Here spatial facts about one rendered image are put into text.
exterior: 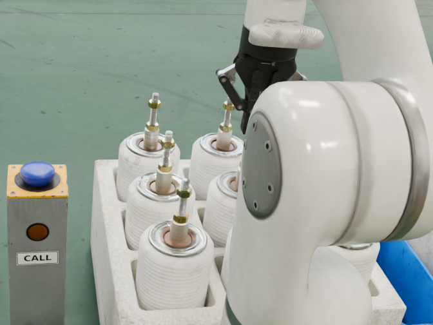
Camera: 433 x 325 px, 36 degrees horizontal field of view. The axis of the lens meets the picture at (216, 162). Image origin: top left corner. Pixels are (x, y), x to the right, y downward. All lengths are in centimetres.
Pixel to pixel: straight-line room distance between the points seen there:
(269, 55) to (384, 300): 37
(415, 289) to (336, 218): 83
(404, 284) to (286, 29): 56
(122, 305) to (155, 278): 5
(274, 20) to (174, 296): 36
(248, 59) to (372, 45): 48
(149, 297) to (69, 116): 86
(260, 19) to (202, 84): 107
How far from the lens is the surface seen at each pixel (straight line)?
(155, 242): 83
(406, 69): 38
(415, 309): 117
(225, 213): 95
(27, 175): 81
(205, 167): 104
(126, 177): 103
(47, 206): 81
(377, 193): 34
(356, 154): 33
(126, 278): 89
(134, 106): 172
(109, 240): 95
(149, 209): 91
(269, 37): 79
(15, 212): 81
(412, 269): 117
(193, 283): 84
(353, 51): 41
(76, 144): 153
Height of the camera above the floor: 76
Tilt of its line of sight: 30 degrees down
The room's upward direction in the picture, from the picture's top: 9 degrees clockwise
